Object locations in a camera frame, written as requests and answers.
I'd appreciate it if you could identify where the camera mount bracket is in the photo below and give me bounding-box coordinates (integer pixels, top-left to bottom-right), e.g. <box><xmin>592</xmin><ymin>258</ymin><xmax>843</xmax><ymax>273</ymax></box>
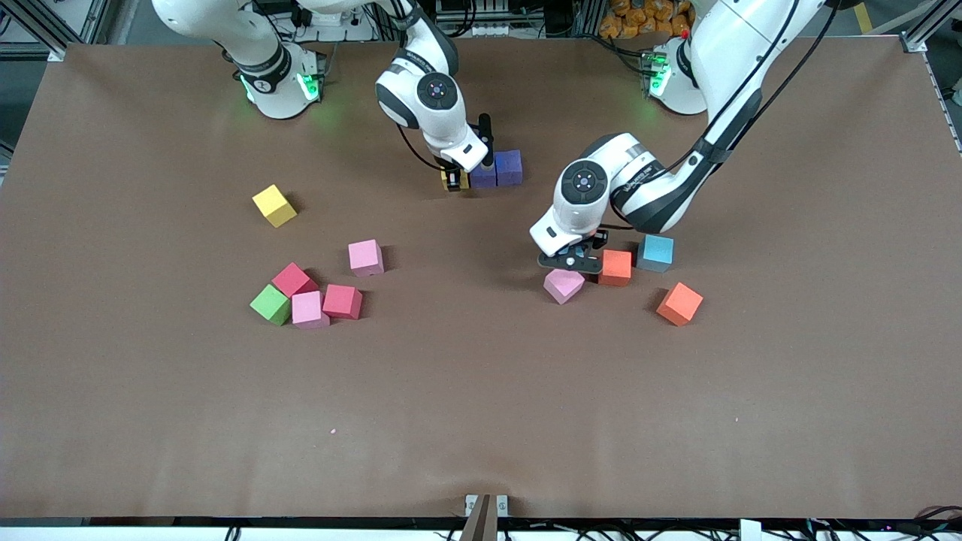
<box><xmin>464</xmin><ymin>494</ymin><xmax>510</xmax><ymax>541</ymax></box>

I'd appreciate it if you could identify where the white power strip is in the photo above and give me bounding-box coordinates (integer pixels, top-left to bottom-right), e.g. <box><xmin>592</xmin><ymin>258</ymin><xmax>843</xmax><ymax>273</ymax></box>
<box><xmin>289</xmin><ymin>0</ymin><xmax>377</xmax><ymax>42</ymax></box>

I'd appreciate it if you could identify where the red foam block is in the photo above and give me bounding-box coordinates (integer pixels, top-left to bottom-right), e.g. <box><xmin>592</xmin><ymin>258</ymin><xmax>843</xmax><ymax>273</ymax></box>
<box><xmin>271</xmin><ymin>261</ymin><xmax>319</xmax><ymax>299</ymax></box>
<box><xmin>322</xmin><ymin>283</ymin><xmax>365</xmax><ymax>321</ymax></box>

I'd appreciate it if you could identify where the orange foam block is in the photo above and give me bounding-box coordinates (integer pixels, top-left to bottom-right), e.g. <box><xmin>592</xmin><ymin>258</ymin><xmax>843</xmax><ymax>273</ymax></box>
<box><xmin>655</xmin><ymin>282</ymin><xmax>705</xmax><ymax>327</ymax></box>
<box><xmin>599</xmin><ymin>249</ymin><xmax>633</xmax><ymax>287</ymax></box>

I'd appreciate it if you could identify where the pink foam block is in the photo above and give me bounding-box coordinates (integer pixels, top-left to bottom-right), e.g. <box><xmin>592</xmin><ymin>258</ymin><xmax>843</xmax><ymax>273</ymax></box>
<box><xmin>543</xmin><ymin>269</ymin><xmax>586</xmax><ymax>305</ymax></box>
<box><xmin>291</xmin><ymin>290</ymin><xmax>331</xmax><ymax>331</ymax></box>
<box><xmin>348</xmin><ymin>239</ymin><xmax>386</xmax><ymax>278</ymax></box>

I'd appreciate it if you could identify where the bag of orange items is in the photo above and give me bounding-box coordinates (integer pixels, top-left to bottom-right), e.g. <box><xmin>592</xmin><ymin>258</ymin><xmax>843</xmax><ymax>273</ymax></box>
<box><xmin>600</xmin><ymin>0</ymin><xmax>692</xmax><ymax>40</ymax></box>

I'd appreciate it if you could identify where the green foam block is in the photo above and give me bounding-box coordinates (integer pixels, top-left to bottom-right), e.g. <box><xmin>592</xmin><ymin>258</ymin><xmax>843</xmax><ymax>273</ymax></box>
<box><xmin>250</xmin><ymin>283</ymin><xmax>292</xmax><ymax>327</ymax></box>

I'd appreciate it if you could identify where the aluminium frame profile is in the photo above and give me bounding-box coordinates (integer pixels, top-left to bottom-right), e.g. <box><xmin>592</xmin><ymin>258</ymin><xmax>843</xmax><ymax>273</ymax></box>
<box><xmin>0</xmin><ymin>0</ymin><xmax>113</xmax><ymax>62</ymax></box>
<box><xmin>898</xmin><ymin>0</ymin><xmax>962</xmax><ymax>53</ymax></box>

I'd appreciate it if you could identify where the blue foam block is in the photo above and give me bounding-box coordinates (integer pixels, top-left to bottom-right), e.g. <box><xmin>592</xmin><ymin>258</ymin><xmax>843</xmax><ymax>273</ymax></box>
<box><xmin>637</xmin><ymin>234</ymin><xmax>676</xmax><ymax>273</ymax></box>

